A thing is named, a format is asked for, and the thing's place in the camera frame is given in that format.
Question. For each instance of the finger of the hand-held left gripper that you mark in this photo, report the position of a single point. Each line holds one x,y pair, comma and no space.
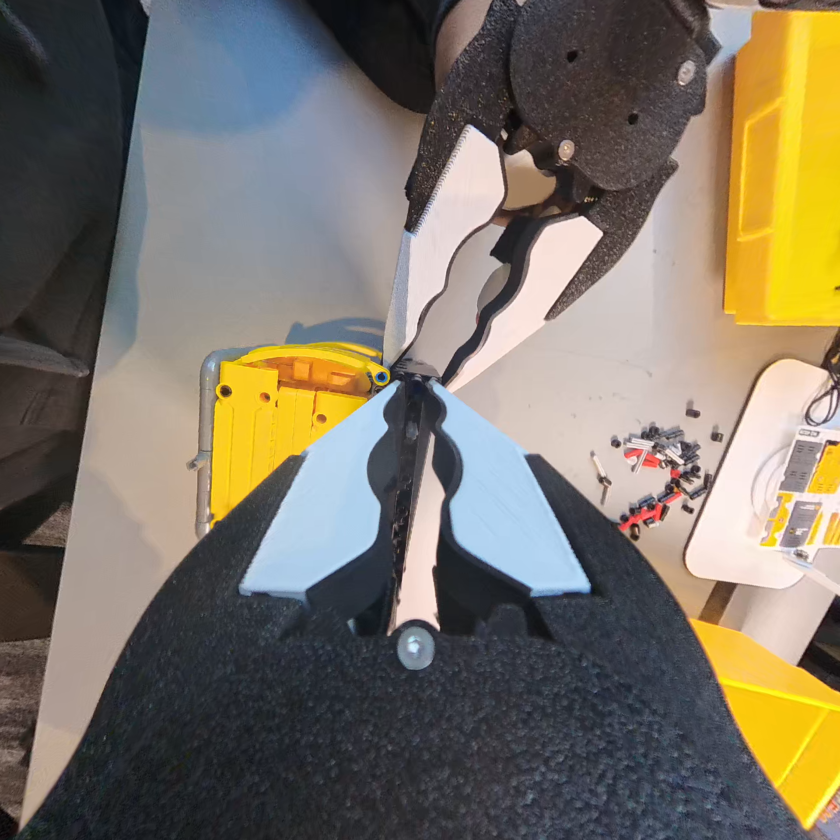
440,223
545,276

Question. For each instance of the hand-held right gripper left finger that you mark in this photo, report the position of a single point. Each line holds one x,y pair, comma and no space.
322,519

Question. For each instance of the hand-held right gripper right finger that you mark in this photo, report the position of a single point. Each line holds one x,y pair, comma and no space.
512,512

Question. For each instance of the long black perforated beam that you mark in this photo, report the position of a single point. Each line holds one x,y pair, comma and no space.
407,499

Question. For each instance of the black yellow toy brick vehicle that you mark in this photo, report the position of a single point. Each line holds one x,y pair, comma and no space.
276,420

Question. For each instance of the person's left forearm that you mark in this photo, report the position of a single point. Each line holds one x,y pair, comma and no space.
387,46

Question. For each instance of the grey desk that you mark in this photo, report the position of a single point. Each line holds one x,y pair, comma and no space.
263,223

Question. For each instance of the grey axle pin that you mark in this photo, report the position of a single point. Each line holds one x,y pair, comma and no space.
600,477

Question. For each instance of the pile of small brick parts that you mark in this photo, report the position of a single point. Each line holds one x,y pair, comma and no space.
663,479

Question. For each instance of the yellow plastic bin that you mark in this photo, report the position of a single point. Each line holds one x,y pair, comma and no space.
788,171

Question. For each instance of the white document stand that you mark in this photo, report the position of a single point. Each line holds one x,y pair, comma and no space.
742,512

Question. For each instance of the sticker sheet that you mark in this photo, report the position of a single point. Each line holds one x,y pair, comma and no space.
807,492

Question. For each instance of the yellow plastic box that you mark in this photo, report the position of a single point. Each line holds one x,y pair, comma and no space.
775,709

